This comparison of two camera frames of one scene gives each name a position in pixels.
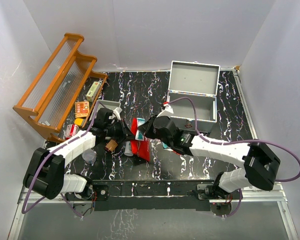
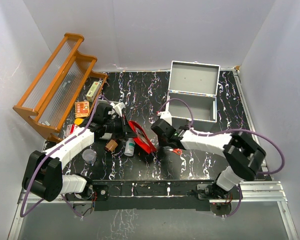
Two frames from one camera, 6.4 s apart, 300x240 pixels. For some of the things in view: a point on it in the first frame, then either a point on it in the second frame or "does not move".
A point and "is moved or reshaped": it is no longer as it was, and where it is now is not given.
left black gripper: x=124 y=135 does not move
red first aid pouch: x=140 y=147 is moved or reshaped
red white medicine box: x=71 y=130 does not move
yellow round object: x=78 y=121 does not move
